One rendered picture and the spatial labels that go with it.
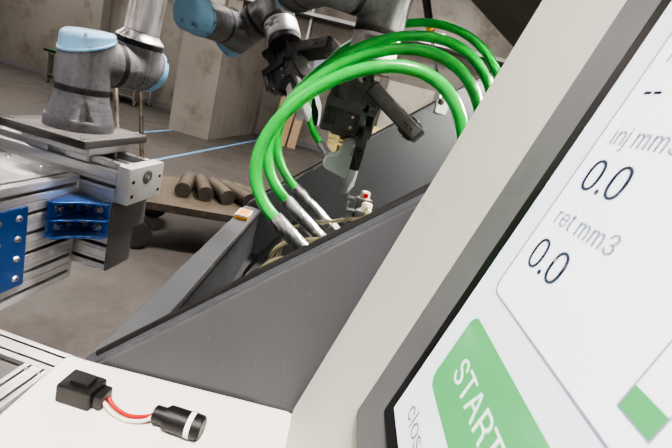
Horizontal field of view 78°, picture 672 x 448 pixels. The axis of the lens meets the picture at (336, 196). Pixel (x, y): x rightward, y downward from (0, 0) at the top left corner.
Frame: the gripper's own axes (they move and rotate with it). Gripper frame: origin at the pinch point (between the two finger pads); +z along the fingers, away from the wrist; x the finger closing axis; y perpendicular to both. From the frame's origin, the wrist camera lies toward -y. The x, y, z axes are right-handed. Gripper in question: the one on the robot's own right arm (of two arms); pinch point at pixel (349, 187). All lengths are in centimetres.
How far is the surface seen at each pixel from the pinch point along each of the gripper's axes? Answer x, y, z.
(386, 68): 24.7, 0.6, -18.1
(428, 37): 8.7, -4.5, -24.6
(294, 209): 16.9, 6.9, 1.1
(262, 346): 35.0, 5.3, 9.0
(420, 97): -752, -115, -45
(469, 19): -778, -165, -205
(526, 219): 53, -5, -12
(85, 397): 40.9, 17.6, 13.3
